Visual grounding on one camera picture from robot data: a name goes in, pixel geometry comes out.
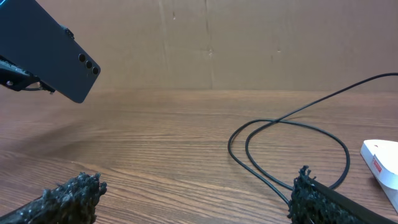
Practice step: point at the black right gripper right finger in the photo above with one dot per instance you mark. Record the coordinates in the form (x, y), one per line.
(313, 202)

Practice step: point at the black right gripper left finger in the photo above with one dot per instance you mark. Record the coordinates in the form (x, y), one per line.
(73, 202)

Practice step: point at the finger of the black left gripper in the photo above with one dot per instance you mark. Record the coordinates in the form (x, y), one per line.
(68, 32)
(17, 79)

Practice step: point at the blue Galaxy smartphone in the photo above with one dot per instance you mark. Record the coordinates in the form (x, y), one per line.
(34, 41)

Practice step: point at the white power strip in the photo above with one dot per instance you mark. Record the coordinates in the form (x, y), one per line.
(381, 158)

